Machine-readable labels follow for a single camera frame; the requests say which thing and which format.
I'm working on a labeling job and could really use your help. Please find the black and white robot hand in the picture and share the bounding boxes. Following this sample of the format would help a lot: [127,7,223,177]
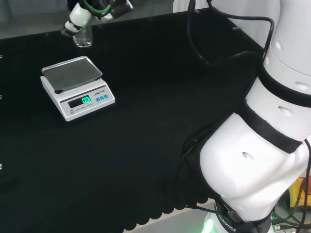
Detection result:
[63,0,134,36]

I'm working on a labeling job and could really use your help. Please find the clear glass beaker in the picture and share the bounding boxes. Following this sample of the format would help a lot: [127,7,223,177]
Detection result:
[72,23,93,48]

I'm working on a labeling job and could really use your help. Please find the white electronic balance steel pan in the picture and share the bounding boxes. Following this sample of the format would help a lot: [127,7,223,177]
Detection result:
[40,55,116,122]

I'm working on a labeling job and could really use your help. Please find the black bench cloth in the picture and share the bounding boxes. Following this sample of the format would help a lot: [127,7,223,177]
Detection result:
[0,7,267,233]

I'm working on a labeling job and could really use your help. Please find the yellow stop button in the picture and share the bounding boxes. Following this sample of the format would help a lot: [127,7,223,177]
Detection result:
[288,177,311,220]

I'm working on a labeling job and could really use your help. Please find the green cable loop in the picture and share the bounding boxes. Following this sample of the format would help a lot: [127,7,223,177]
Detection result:
[80,0,113,19]

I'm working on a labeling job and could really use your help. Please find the thick black cable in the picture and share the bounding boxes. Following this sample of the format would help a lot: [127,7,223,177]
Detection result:
[186,0,264,67]

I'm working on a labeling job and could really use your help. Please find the thin black cable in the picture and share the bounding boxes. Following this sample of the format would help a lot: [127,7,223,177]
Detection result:
[206,0,276,59]

